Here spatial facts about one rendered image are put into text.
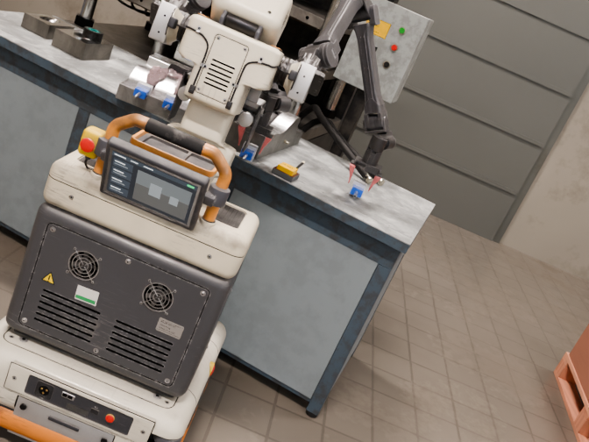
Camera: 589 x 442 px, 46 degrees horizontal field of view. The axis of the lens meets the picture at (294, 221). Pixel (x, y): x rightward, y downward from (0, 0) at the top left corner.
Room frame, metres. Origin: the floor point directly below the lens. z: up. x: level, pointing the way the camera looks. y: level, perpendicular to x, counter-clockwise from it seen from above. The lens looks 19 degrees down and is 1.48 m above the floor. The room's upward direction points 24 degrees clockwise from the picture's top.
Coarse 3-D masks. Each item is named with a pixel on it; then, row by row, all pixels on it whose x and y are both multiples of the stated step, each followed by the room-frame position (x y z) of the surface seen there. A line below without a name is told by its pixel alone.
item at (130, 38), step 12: (72, 24) 3.37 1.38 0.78; (96, 24) 3.61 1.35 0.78; (108, 24) 3.74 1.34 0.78; (108, 36) 3.44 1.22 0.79; (120, 36) 3.57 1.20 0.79; (132, 36) 3.70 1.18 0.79; (144, 36) 3.84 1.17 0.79; (132, 48) 3.41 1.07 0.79; (144, 48) 3.52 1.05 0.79; (168, 48) 3.80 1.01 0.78; (336, 120) 3.86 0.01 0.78; (312, 132) 3.41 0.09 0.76; (324, 132) 3.68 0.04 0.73
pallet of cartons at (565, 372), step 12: (588, 324) 3.67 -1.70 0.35; (588, 336) 3.59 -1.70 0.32; (576, 348) 3.64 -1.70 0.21; (588, 348) 3.50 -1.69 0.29; (564, 360) 3.66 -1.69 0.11; (576, 360) 3.55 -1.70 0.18; (588, 360) 3.42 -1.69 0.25; (564, 372) 3.61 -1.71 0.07; (576, 372) 3.47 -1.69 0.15; (588, 372) 3.35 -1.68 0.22; (564, 384) 3.56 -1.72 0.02; (576, 384) 3.37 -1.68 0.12; (588, 384) 3.27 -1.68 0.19; (564, 396) 3.40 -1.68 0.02; (576, 396) 3.46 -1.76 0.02; (588, 396) 3.19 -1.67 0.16; (576, 408) 3.32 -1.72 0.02; (588, 408) 3.09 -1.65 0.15; (576, 420) 3.15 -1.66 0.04; (588, 420) 3.06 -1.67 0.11; (576, 432) 3.08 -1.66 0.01; (588, 432) 3.06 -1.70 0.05
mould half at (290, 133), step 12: (276, 120) 2.68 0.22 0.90; (288, 120) 2.70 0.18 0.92; (228, 132) 2.44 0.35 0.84; (276, 132) 2.57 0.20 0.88; (288, 132) 2.70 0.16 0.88; (300, 132) 2.87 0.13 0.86; (228, 144) 2.44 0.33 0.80; (240, 144) 2.43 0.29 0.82; (276, 144) 2.59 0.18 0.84; (288, 144) 2.77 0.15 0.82
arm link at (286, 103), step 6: (276, 84) 2.38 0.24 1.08; (264, 90) 2.37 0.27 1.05; (270, 90) 2.38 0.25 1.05; (276, 90) 2.39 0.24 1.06; (282, 96) 2.42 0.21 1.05; (282, 102) 2.40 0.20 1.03; (288, 102) 2.43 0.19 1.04; (276, 108) 2.40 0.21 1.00; (282, 108) 2.40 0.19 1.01; (288, 108) 2.43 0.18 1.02
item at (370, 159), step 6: (366, 150) 2.50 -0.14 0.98; (372, 150) 2.48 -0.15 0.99; (366, 156) 2.49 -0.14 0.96; (372, 156) 2.48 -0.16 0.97; (378, 156) 2.49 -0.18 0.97; (354, 162) 2.48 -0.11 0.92; (360, 162) 2.48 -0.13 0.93; (366, 162) 2.48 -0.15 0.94; (372, 162) 2.48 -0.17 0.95; (378, 168) 2.48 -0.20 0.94
